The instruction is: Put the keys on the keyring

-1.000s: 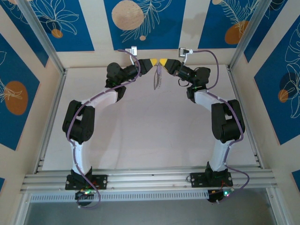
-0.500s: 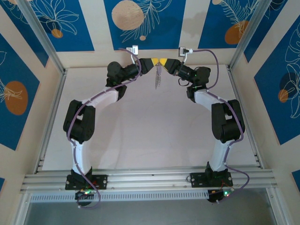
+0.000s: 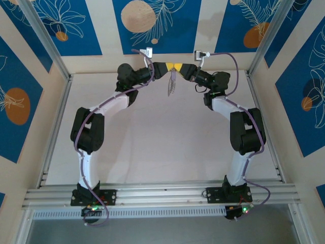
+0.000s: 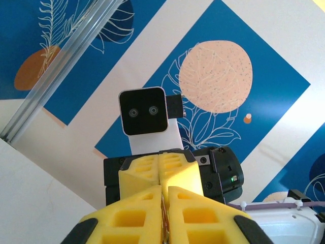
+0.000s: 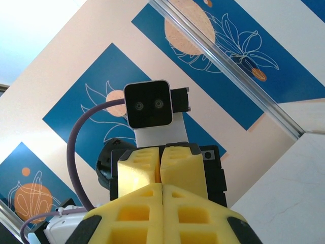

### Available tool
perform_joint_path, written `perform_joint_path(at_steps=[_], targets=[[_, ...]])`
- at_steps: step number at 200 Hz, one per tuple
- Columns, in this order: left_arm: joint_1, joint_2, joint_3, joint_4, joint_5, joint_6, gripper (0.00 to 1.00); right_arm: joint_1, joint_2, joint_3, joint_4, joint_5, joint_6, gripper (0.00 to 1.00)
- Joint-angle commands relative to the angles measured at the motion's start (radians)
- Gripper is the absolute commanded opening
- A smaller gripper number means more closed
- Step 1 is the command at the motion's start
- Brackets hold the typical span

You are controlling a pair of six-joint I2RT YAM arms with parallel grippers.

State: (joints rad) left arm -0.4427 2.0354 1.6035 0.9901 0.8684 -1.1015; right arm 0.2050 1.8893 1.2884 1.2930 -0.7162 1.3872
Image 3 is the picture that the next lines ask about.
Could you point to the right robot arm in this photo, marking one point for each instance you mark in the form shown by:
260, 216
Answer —
226, 106

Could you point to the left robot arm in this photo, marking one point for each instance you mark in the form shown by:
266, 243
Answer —
109, 106

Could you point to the black controller board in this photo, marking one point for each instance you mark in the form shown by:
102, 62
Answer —
232, 212
87, 211

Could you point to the grey metal sheet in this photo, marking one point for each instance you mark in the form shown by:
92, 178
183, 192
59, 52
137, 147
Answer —
162, 232

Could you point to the aluminium side rail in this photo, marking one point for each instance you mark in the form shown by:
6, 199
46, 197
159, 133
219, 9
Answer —
254, 89
64, 91

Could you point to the aluminium corner post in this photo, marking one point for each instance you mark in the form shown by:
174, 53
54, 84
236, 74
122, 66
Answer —
268, 38
46, 38

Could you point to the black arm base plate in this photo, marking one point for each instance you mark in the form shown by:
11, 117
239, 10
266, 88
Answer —
111, 197
213, 195

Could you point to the aluminium cross rail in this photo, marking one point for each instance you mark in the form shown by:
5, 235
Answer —
162, 195

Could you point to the aluminium frame bar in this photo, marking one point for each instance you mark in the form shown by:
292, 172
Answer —
24, 228
304, 239

